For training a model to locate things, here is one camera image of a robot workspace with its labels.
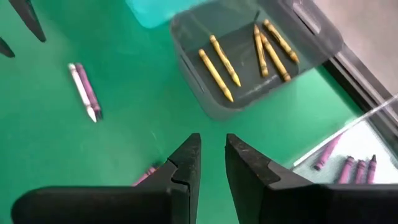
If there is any clear plastic bin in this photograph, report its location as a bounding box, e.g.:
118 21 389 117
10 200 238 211
292 93 398 186

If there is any white crayon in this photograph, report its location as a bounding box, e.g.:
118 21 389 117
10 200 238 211
68 63 98 123

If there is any green table mat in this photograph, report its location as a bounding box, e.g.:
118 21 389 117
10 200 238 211
0 0 364 224

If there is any grey translucent plastic bin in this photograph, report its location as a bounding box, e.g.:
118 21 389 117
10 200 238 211
170 0 345 121

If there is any teal plastic bin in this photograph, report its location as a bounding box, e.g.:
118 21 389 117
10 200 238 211
126 0 218 29

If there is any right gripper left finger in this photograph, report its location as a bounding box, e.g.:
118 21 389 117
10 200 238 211
11 133 203 224

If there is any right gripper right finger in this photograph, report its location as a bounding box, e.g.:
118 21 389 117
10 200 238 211
225 133 398 224

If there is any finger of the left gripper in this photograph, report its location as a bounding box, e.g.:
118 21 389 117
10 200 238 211
0 37 16 58
8 0 47 43

